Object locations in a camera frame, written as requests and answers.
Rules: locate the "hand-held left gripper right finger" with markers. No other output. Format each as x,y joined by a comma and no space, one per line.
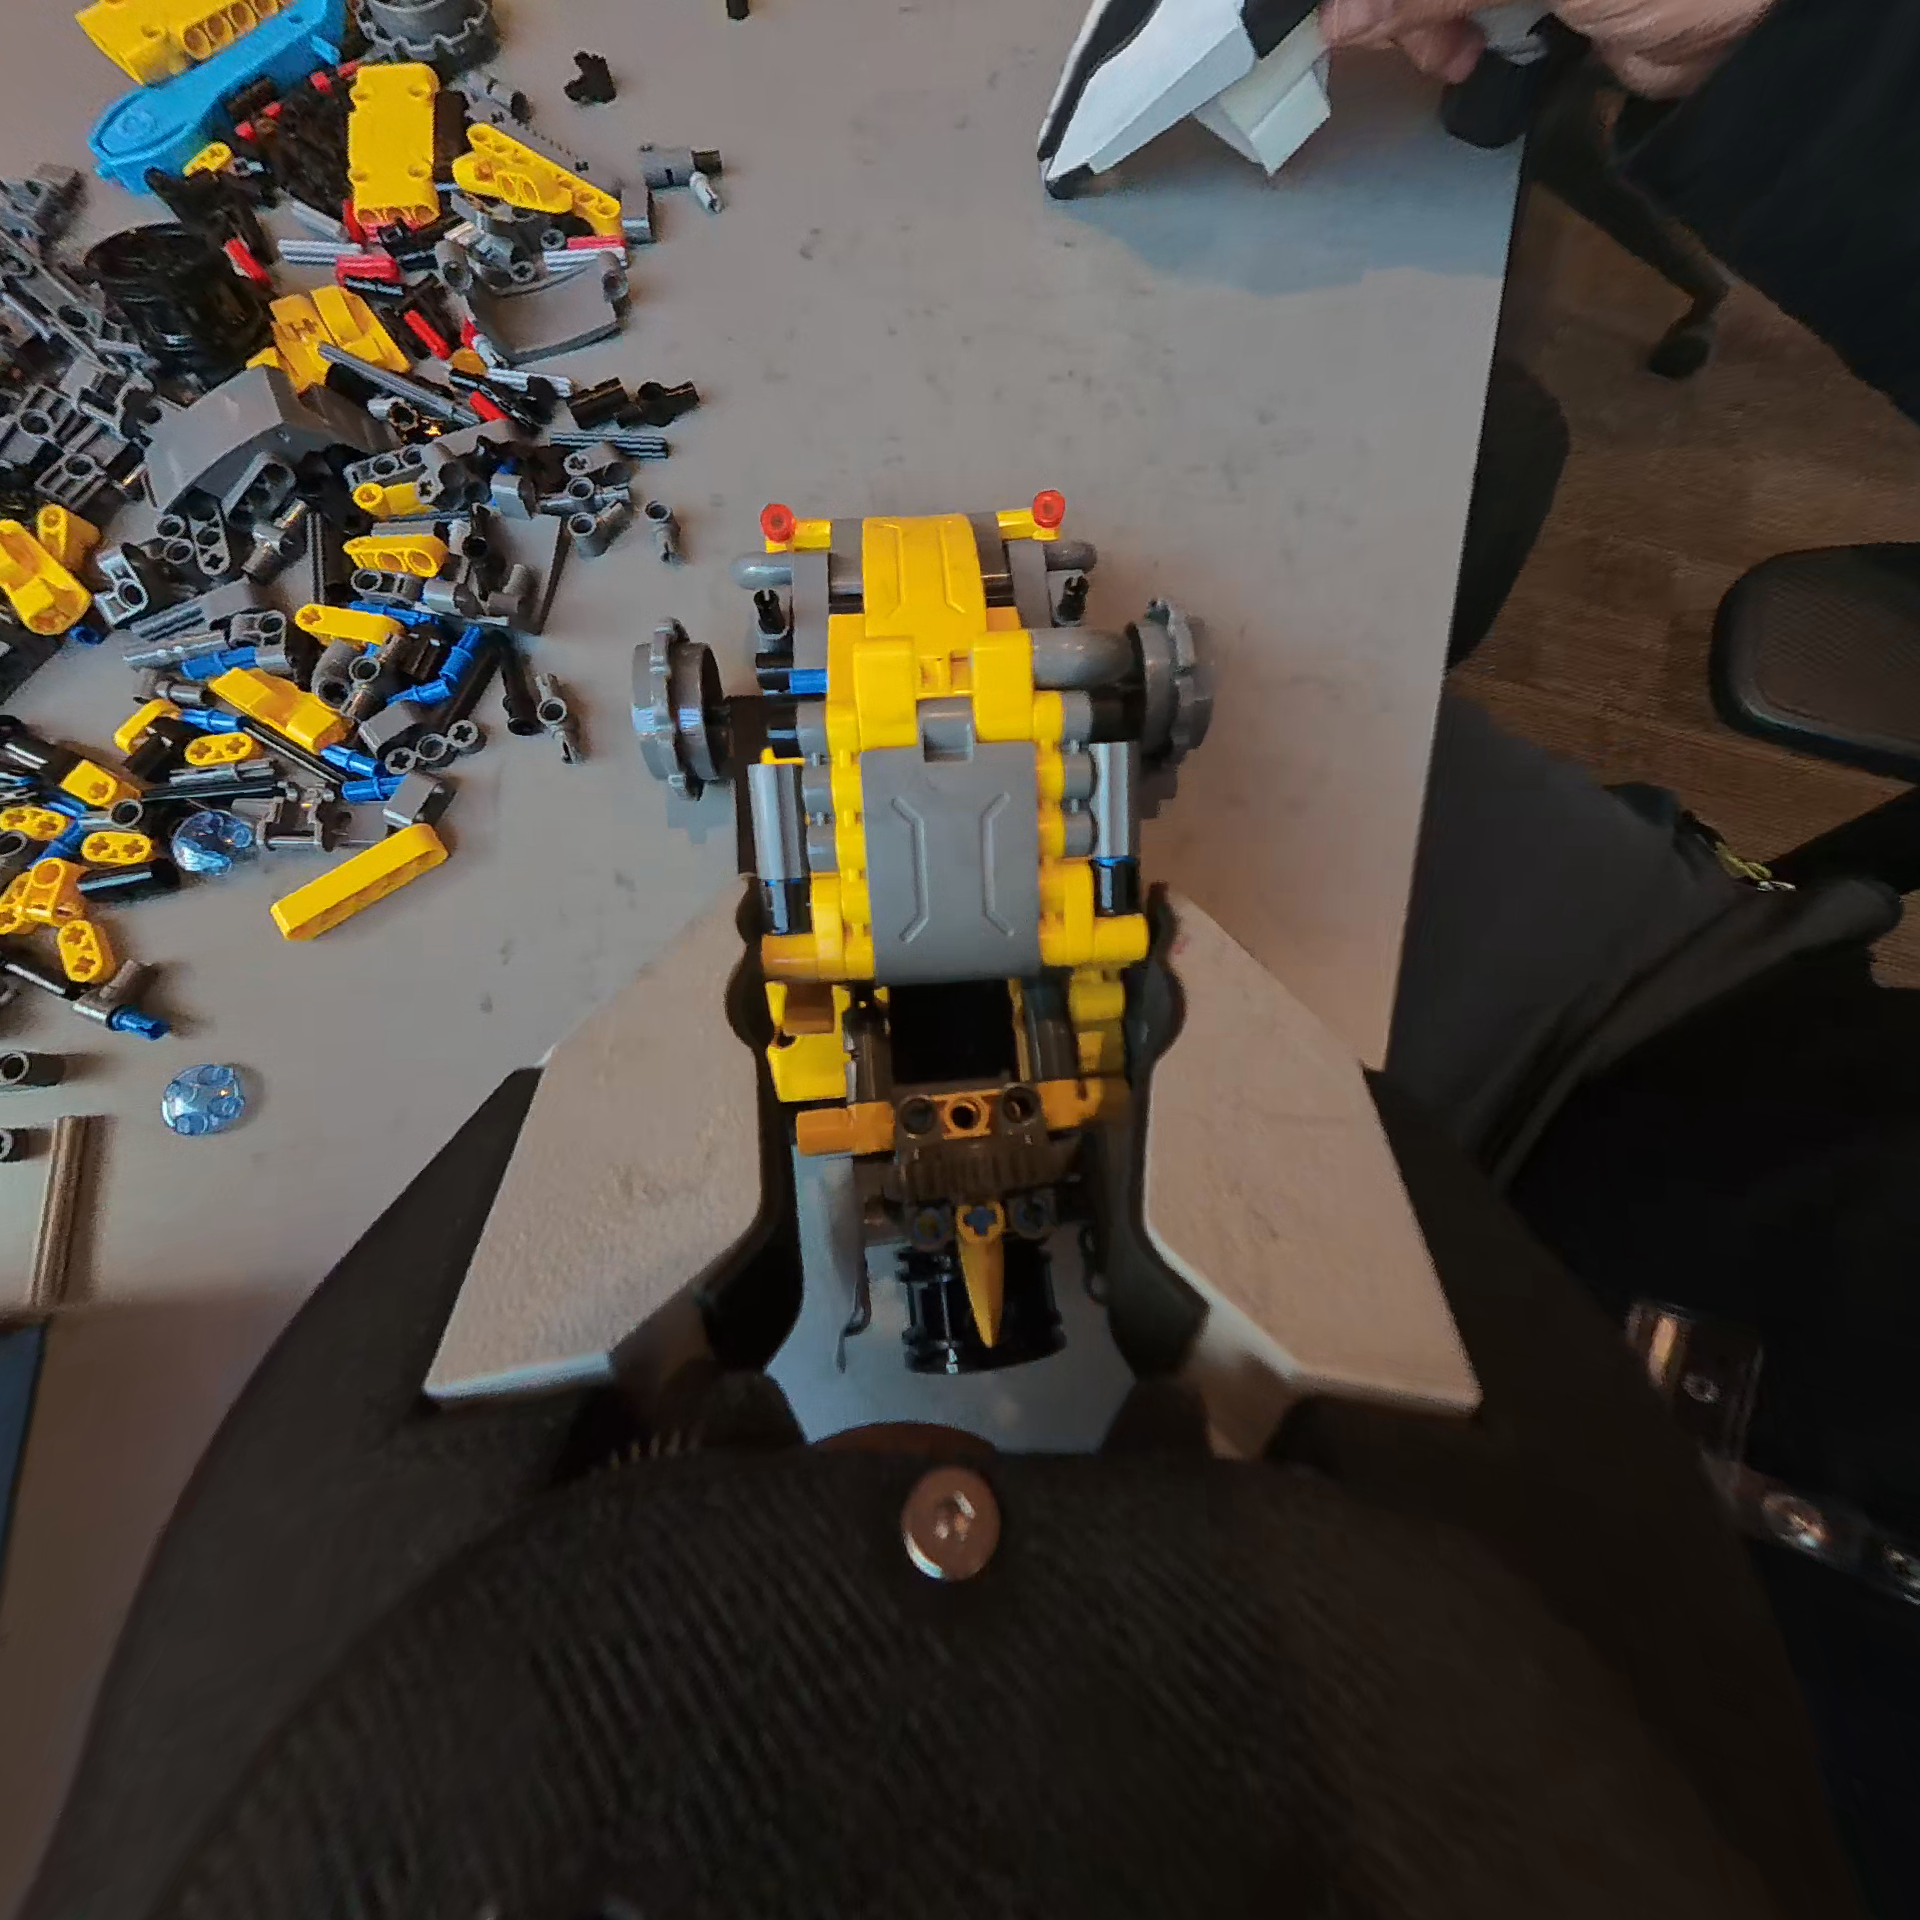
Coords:
1290,1215

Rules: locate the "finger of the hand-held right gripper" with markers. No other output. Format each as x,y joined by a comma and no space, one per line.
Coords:
1155,75
1282,114

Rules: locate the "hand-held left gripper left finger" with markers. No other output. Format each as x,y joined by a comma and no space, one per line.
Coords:
616,1201

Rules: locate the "short yellow brick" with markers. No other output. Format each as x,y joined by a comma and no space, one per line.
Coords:
360,883

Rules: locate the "yellow toy block vehicle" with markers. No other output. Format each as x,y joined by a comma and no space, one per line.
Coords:
929,751

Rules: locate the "pile of small dark pieces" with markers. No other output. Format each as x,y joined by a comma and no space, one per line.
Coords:
227,451

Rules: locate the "grey desk with wooden edge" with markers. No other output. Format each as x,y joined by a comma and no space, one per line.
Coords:
1124,377

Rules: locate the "person's right hand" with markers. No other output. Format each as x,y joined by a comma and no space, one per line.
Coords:
1650,37

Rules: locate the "black swivel office chair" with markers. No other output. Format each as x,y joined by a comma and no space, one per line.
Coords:
1680,269

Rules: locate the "person's leg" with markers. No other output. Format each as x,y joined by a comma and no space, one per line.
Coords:
1575,930

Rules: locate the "transparent blue disc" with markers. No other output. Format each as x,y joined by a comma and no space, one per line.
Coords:
206,1099

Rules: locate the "long brown rod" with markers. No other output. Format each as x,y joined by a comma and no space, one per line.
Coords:
60,1215

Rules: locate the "group of yellow beams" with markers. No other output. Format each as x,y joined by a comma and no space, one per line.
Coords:
392,143

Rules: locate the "blue curved piece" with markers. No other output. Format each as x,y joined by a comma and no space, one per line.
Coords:
151,134

